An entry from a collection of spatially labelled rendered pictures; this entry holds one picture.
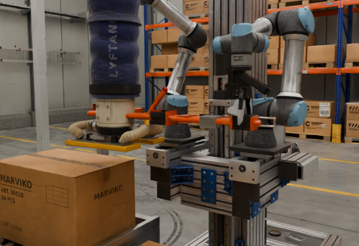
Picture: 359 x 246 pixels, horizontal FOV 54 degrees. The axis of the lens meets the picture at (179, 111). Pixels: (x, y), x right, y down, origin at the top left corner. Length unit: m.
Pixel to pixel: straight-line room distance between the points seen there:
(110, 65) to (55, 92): 10.71
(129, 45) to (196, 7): 8.40
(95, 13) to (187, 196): 1.04
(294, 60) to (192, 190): 0.84
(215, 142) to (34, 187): 0.93
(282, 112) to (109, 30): 0.82
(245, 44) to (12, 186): 1.32
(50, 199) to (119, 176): 0.33
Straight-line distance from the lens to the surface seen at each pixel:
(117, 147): 1.44
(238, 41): 1.29
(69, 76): 12.52
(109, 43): 1.51
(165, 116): 1.41
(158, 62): 10.54
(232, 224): 2.02
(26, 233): 1.96
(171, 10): 1.97
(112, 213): 1.81
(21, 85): 11.56
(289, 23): 1.71
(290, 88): 1.65
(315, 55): 8.49
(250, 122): 1.27
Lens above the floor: 1.35
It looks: 5 degrees down
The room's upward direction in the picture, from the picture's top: straight up
